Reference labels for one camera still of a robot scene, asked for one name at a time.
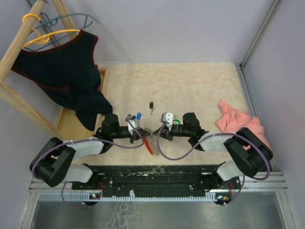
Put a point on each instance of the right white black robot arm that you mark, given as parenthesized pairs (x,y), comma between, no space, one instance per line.
(249,154)

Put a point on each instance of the wooden tray frame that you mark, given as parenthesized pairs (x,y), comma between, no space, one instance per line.
(69,125)

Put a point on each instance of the yellow plastic hanger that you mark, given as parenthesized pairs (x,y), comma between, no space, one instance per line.
(42,39)

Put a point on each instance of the pink cloth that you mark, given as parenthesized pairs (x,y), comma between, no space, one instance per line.
(233,119)

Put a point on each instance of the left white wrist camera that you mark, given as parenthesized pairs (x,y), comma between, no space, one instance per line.
(133,123)

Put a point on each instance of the blue tag key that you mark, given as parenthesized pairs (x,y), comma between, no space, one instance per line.
(138,116)

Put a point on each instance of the black tag key upper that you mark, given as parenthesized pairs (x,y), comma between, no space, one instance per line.
(152,107)

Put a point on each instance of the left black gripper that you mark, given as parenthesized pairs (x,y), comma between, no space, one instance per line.
(143,133)

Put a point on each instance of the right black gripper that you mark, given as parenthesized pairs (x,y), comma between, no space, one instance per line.
(164,134)

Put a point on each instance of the aluminium frame post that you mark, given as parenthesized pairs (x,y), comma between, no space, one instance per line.
(267,19)

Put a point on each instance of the green tag key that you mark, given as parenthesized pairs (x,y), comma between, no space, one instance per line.
(176,120)

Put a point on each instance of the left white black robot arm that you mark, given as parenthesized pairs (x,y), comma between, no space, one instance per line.
(78,150)

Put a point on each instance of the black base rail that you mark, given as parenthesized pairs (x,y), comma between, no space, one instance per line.
(97,183)

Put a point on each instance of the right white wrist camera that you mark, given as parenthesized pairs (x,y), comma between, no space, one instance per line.
(167,118)

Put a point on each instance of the dark navy vest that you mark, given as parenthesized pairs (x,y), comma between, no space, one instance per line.
(69,77)

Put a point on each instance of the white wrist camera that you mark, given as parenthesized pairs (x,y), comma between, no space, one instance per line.
(133,123)
(167,118)

